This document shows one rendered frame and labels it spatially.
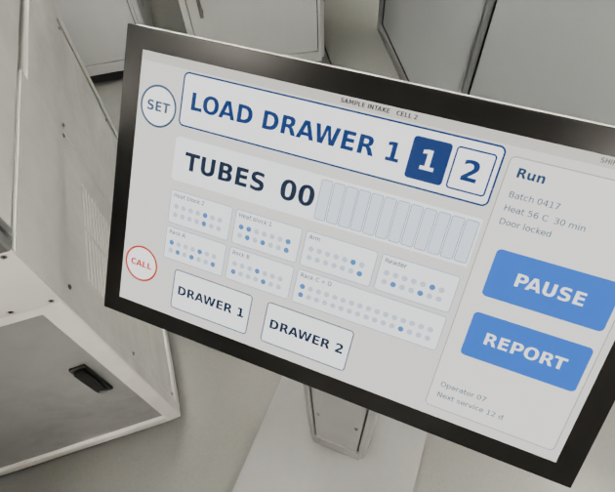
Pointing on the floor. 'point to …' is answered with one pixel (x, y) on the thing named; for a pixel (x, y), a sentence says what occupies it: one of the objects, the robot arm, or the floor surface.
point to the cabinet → (72, 316)
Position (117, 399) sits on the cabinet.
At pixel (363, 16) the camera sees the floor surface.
